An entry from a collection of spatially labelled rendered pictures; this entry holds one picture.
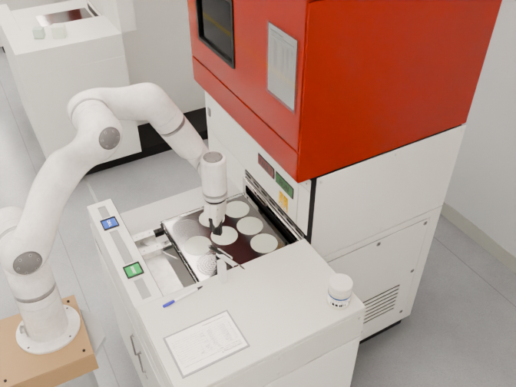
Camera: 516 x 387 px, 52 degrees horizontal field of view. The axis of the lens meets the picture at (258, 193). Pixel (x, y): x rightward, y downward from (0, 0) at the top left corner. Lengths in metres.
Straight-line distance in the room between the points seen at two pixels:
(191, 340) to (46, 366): 0.43
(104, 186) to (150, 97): 2.36
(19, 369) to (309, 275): 0.91
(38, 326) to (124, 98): 0.72
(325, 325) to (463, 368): 1.33
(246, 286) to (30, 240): 0.66
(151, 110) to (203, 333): 0.66
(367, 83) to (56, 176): 0.92
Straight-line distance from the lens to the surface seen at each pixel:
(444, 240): 3.41
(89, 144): 1.36
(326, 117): 1.59
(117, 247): 1.89
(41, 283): 1.61
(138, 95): 1.43
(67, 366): 1.71
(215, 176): 1.66
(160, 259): 1.93
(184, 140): 1.53
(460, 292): 3.14
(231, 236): 1.95
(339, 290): 1.58
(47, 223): 1.47
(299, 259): 1.78
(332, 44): 1.48
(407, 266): 2.46
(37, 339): 1.76
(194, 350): 1.56
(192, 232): 1.98
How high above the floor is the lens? 2.26
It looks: 40 degrees down
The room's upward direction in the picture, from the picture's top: straight up
